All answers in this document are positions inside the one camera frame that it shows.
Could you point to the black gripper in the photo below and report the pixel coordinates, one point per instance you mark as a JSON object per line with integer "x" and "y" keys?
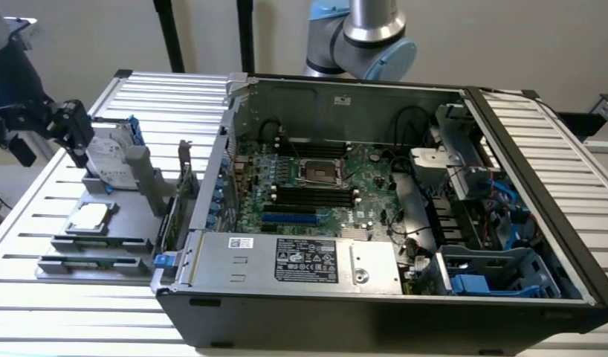
{"x": 72, "y": 122}

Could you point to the silver square CPU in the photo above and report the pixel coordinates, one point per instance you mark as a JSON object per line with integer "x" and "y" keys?
{"x": 91, "y": 219}

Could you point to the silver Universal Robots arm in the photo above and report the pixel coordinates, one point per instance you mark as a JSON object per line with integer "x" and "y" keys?
{"x": 368, "y": 22}

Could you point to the black RAM slot bank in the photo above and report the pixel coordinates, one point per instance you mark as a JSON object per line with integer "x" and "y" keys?
{"x": 311, "y": 148}
{"x": 316, "y": 193}

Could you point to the black expansion slot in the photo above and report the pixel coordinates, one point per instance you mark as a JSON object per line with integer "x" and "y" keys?
{"x": 288, "y": 209}

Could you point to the blue expansion slot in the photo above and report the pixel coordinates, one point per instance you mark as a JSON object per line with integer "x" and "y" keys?
{"x": 290, "y": 219}

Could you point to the CPU socket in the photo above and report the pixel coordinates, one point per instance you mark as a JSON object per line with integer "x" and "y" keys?
{"x": 318, "y": 172}

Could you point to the silver hard disk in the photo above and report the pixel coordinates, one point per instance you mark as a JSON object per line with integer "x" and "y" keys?
{"x": 110, "y": 156}

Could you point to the grey parts rack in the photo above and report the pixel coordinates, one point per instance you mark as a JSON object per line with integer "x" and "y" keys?
{"x": 130, "y": 223}

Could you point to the black stand pole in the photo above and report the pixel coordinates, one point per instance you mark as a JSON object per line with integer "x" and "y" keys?
{"x": 246, "y": 33}
{"x": 171, "y": 33}

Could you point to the green graphics card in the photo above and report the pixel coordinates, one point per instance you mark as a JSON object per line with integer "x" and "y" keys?
{"x": 178, "y": 208}

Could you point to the green RAM stick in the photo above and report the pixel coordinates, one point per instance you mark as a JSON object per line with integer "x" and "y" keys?
{"x": 92, "y": 264}

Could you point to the blue case latch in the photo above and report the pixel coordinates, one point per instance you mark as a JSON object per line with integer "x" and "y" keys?
{"x": 164, "y": 260}

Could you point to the silver power supply unit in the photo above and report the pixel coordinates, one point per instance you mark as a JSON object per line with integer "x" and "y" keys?
{"x": 219, "y": 267}

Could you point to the green motherboard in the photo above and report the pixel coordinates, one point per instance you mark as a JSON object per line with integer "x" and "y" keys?
{"x": 372, "y": 193}

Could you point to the silver chipset heat sink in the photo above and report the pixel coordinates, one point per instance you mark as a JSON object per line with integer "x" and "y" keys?
{"x": 356, "y": 234}

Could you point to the black open PC case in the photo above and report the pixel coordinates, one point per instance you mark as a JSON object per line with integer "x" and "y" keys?
{"x": 334, "y": 320}

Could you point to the metal drive cage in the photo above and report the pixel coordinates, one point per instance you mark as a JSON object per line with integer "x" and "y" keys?
{"x": 455, "y": 134}

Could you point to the black fan shroud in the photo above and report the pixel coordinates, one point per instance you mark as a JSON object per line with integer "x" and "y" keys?
{"x": 452, "y": 223}

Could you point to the grey and blue disk bay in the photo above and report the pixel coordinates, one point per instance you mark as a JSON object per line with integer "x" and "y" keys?
{"x": 502, "y": 267}

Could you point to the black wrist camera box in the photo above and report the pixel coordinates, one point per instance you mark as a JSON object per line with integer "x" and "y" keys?
{"x": 22, "y": 150}

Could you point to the black table bracket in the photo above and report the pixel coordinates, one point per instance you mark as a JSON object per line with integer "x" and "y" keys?
{"x": 579, "y": 122}

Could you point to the aluminium frame profile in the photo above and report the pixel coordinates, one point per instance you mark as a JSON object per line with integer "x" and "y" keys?
{"x": 606, "y": 108}

